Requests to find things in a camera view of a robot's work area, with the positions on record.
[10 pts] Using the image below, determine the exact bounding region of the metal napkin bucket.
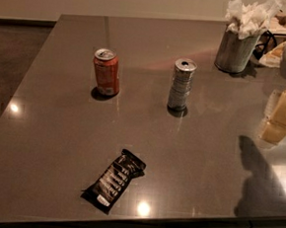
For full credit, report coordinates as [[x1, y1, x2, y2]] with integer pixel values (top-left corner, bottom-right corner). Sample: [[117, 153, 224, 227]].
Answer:
[[214, 31, 260, 74]]

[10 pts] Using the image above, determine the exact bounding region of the black cable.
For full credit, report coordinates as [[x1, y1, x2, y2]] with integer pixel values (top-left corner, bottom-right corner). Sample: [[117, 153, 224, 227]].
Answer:
[[252, 29, 277, 62]]

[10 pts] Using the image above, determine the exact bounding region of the black snack bar wrapper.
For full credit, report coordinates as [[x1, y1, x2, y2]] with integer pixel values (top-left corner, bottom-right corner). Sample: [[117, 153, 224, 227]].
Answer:
[[81, 149, 146, 214]]

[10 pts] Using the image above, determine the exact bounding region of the silver redbull can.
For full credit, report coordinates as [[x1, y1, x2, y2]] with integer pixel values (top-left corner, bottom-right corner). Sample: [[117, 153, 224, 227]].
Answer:
[[168, 58, 197, 111]]

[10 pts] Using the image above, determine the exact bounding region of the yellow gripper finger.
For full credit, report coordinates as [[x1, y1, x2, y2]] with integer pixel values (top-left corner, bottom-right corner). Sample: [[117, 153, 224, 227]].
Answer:
[[259, 89, 286, 145]]

